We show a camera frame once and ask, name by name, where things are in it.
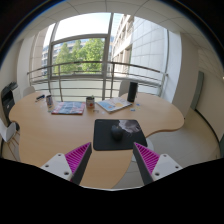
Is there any black computer mouse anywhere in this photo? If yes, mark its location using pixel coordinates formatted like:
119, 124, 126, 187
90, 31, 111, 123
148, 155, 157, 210
110, 123, 125, 141

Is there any white printed plant pot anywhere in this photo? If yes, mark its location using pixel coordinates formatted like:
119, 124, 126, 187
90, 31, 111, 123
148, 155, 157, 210
85, 95, 96, 109

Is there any black drink bottle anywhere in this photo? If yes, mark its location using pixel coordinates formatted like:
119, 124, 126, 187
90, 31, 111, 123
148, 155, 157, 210
126, 81, 139, 103

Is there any black and white printer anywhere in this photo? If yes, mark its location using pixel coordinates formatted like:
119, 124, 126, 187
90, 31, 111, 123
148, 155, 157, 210
0, 81, 20, 118

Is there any light blue picture book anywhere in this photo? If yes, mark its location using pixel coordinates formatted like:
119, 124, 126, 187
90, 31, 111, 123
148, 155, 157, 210
96, 96, 134, 114

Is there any black printed mouse pad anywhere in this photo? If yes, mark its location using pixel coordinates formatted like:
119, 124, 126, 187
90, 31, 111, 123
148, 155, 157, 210
92, 118, 148, 152

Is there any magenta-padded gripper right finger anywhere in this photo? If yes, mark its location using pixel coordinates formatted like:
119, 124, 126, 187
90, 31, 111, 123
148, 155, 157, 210
132, 142, 184, 186

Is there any grey metal railing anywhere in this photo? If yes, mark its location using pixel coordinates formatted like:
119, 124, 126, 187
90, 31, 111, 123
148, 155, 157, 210
26, 60, 168, 102

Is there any white wooden-legged chair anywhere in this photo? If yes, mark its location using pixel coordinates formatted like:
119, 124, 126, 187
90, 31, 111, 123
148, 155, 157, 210
0, 117, 21, 152

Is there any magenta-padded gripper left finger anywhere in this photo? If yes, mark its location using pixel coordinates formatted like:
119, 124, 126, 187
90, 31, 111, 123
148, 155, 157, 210
40, 141, 94, 186

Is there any red magazine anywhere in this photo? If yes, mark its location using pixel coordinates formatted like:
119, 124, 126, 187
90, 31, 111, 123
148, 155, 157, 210
51, 101, 86, 116

